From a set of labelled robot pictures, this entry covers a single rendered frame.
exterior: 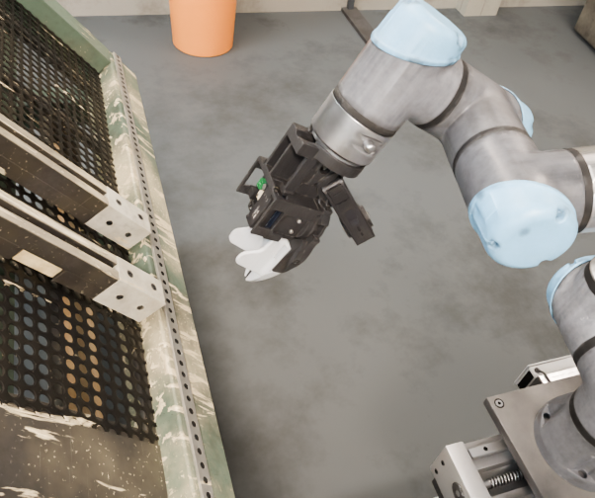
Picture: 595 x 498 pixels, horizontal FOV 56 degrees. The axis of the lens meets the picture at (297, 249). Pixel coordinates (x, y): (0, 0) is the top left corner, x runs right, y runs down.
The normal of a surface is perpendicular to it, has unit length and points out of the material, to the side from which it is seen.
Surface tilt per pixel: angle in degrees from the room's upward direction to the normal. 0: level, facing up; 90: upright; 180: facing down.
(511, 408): 0
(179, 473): 39
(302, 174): 90
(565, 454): 73
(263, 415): 0
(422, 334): 0
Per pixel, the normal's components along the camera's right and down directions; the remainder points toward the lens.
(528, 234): 0.07, 0.74
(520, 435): 0.12, -0.68
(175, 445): -0.50, -0.44
